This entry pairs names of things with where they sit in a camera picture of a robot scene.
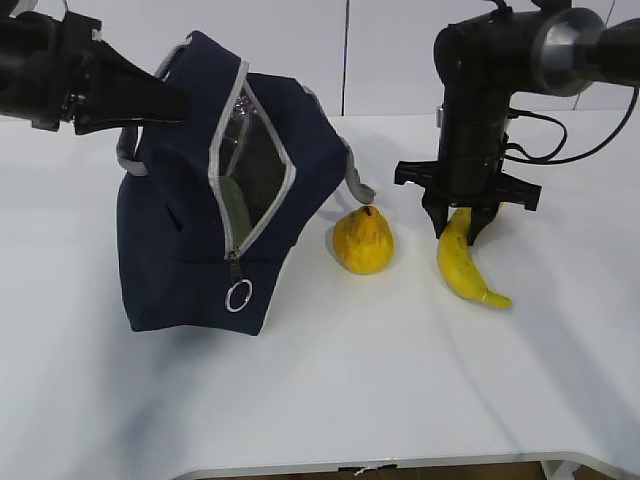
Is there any green lid food container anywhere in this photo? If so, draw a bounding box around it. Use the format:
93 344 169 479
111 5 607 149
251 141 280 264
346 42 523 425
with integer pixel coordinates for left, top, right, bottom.
219 117 285 245

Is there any navy blue lunch bag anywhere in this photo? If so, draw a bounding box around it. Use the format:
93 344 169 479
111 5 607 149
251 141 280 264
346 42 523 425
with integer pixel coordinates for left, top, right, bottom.
116 31 375 335

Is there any yellow pear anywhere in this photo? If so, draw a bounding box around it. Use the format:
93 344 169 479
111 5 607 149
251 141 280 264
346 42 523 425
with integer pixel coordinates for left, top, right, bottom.
332 205 395 275

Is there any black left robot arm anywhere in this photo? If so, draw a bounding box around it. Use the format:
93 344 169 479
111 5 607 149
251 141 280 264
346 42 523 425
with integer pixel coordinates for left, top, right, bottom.
1 1 188 135

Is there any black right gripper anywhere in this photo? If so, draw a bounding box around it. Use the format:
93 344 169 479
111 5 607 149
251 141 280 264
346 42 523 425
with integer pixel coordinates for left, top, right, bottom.
394 161 542 246

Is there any yellow banana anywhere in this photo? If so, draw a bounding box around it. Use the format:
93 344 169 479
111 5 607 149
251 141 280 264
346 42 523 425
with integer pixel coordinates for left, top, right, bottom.
436 207 512 310

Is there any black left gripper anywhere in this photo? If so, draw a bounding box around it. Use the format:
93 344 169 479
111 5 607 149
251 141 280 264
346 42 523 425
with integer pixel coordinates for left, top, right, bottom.
1 8 188 135

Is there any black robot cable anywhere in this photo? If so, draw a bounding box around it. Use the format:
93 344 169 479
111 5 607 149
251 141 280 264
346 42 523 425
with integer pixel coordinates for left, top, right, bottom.
499 84 640 165

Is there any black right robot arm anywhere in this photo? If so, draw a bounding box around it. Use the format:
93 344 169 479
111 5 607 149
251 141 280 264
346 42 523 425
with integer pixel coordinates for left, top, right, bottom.
394 1 639 245

